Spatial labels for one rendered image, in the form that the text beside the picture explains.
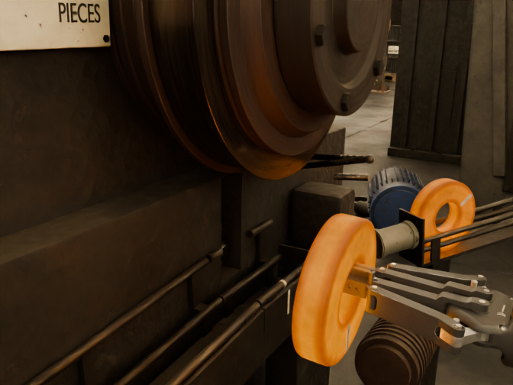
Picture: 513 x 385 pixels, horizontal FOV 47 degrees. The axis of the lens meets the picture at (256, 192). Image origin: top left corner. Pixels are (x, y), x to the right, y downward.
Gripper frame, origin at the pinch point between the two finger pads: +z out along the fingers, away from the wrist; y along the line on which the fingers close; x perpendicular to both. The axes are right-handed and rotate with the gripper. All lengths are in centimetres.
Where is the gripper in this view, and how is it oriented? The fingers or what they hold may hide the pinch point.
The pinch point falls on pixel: (340, 274)
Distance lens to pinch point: 61.6
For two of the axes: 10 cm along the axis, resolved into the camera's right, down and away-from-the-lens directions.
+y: 4.9, -2.4, 8.4
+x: 0.7, -9.5, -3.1
